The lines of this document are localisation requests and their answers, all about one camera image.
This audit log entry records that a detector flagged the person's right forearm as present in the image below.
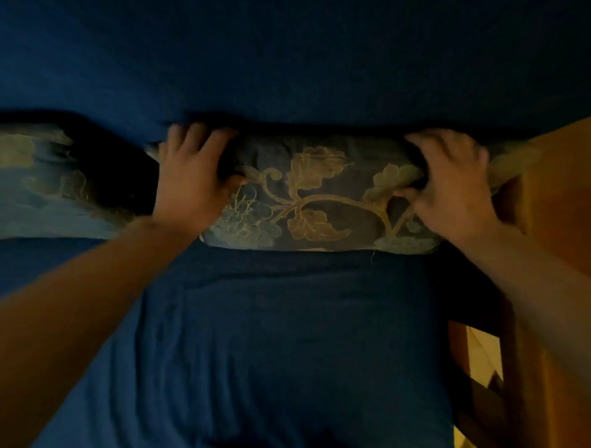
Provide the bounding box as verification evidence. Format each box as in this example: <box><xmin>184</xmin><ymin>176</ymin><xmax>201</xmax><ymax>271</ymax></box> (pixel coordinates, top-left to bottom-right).
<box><xmin>455</xmin><ymin>222</ymin><xmax>591</xmax><ymax>386</ymax></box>

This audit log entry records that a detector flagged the brown wooden furniture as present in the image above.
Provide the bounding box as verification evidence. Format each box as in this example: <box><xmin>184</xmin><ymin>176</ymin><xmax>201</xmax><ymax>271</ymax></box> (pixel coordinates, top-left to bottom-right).
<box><xmin>447</xmin><ymin>117</ymin><xmax>591</xmax><ymax>448</ymax></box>

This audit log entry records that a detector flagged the person's left hand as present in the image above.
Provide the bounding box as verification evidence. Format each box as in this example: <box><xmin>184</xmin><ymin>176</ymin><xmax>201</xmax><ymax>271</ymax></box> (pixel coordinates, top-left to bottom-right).
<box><xmin>152</xmin><ymin>122</ymin><xmax>248</xmax><ymax>233</ymax></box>

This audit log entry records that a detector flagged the grey floral vine cushion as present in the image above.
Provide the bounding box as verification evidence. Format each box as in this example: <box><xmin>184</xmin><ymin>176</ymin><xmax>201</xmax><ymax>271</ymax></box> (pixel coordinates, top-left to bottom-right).
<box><xmin>0</xmin><ymin>123</ymin><xmax>140</xmax><ymax>241</ymax></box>
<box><xmin>145</xmin><ymin>133</ymin><xmax>544</xmax><ymax>255</ymax></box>

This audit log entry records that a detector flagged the person's right hand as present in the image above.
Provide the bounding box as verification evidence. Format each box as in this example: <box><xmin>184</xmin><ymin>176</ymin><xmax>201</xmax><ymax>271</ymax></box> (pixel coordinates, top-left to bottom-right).
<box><xmin>392</xmin><ymin>129</ymin><xmax>503</xmax><ymax>246</ymax></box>

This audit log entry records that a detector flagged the blue covered sofa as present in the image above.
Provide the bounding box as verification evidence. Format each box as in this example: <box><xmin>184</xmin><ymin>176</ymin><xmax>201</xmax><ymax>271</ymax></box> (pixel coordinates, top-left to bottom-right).
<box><xmin>0</xmin><ymin>0</ymin><xmax>591</xmax><ymax>448</ymax></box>

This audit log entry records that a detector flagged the person's left forearm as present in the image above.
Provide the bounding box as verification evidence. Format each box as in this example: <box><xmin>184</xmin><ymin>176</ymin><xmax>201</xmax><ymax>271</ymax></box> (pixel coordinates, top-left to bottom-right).
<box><xmin>0</xmin><ymin>216</ymin><xmax>200</xmax><ymax>448</ymax></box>

